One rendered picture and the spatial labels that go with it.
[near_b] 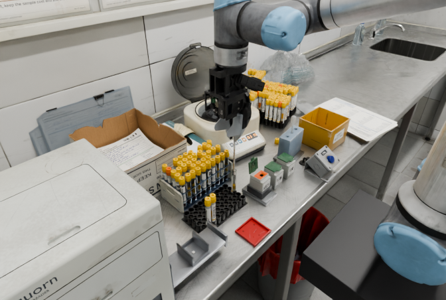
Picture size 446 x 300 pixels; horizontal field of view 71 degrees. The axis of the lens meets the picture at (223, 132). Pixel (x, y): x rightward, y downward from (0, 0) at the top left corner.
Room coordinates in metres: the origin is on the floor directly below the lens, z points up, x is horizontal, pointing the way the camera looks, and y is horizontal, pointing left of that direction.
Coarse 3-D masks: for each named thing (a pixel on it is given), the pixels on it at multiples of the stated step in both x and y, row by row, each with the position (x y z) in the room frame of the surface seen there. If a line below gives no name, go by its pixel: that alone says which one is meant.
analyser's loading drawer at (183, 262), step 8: (208, 224) 0.54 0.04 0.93; (192, 232) 0.50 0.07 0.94; (200, 232) 0.53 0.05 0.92; (208, 232) 0.53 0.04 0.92; (216, 232) 0.52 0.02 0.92; (192, 240) 0.50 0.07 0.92; (200, 240) 0.48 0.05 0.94; (208, 240) 0.50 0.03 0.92; (216, 240) 0.50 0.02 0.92; (224, 240) 0.50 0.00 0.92; (184, 248) 0.48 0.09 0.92; (192, 248) 0.48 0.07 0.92; (200, 248) 0.48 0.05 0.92; (208, 248) 0.47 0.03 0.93; (216, 248) 0.48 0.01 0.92; (176, 256) 0.46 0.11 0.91; (184, 256) 0.45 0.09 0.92; (192, 256) 0.46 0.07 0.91; (200, 256) 0.45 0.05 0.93; (208, 256) 0.46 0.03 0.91; (176, 264) 0.44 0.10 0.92; (184, 264) 0.44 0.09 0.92; (192, 264) 0.43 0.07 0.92; (200, 264) 0.44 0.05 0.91; (176, 272) 0.42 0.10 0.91; (184, 272) 0.42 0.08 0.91; (176, 280) 0.40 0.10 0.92
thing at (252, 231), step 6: (246, 222) 0.59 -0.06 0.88; (252, 222) 0.59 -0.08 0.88; (258, 222) 0.59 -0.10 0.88; (240, 228) 0.57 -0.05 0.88; (246, 228) 0.57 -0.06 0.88; (252, 228) 0.57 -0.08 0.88; (258, 228) 0.57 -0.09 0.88; (264, 228) 0.57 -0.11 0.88; (240, 234) 0.55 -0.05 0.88; (246, 234) 0.55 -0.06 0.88; (252, 234) 0.55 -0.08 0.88; (258, 234) 0.55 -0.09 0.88; (264, 234) 0.55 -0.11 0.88; (246, 240) 0.53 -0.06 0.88; (252, 240) 0.54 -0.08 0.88; (258, 240) 0.53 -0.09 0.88
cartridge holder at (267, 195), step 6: (246, 186) 0.73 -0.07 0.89; (270, 186) 0.70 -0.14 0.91; (246, 192) 0.70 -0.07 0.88; (252, 192) 0.69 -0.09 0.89; (258, 192) 0.68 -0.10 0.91; (264, 192) 0.68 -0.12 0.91; (270, 192) 0.70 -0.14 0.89; (258, 198) 0.67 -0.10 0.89; (264, 198) 0.67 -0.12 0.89; (270, 198) 0.67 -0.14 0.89; (264, 204) 0.66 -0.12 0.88
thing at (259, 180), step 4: (256, 172) 0.72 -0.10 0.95; (260, 172) 0.72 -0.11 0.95; (264, 172) 0.72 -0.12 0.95; (252, 176) 0.70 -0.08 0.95; (256, 176) 0.70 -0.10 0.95; (260, 176) 0.70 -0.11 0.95; (264, 176) 0.70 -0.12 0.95; (268, 176) 0.71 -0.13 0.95; (252, 180) 0.70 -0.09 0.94; (256, 180) 0.69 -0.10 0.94; (260, 180) 0.68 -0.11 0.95; (264, 180) 0.69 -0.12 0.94; (268, 180) 0.70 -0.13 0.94; (252, 184) 0.70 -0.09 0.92; (256, 184) 0.69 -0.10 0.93; (260, 184) 0.68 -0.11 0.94; (264, 184) 0.68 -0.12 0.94; (268, 184) 0.70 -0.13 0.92; (256, 188) 0.69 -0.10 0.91; (260, 188) 0.68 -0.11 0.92; (264, 188) 0.68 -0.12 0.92
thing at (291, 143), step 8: (296, 128) 0.93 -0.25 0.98; (280, 136) 0.88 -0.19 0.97; (288, 136) 0.88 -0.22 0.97; (296, 136) 0.88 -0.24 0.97; (280, 144) 0.87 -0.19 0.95; (288, 144) 0.85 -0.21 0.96; (296, 144) 0.89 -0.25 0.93; (280, 152) 0.86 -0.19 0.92; (288, 152) 0.85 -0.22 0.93; (296, 152) 0.90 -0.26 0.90; (296, 160) 0.87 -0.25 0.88
